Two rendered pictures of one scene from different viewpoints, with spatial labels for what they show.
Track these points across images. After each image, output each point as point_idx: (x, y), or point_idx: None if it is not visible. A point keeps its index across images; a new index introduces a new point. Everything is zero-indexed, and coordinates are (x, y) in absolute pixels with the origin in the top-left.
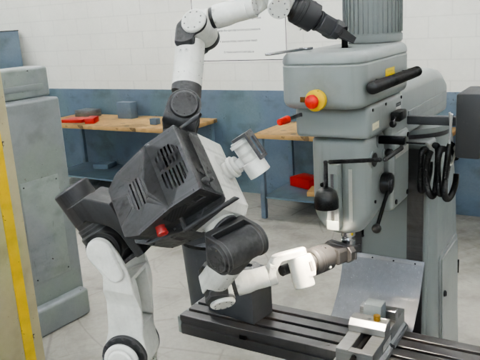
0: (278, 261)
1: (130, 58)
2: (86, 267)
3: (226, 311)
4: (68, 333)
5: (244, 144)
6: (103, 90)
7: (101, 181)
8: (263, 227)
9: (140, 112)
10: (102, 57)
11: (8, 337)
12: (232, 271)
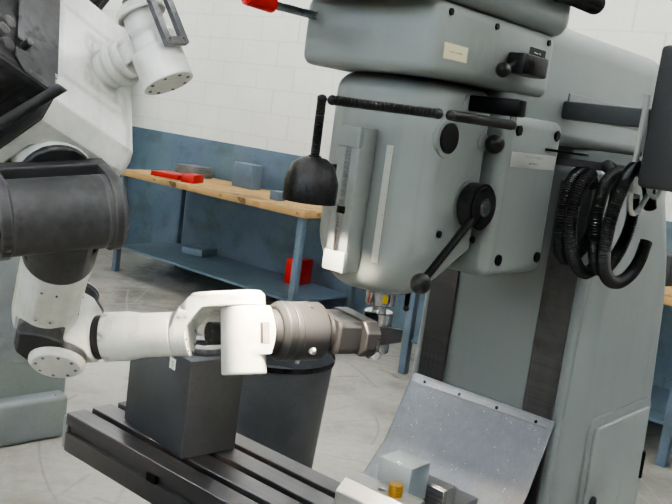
0: (195, 305)
1: (270, 104)
2: (99, 375)
3: (147, 426)
4: (12, 458)
5: (142, 10)
6: (224, 144)
7: (190, 275)
8: (393, 385)
9: (267, 185)
10: (233, 97)
11: None
12: (43, 269)
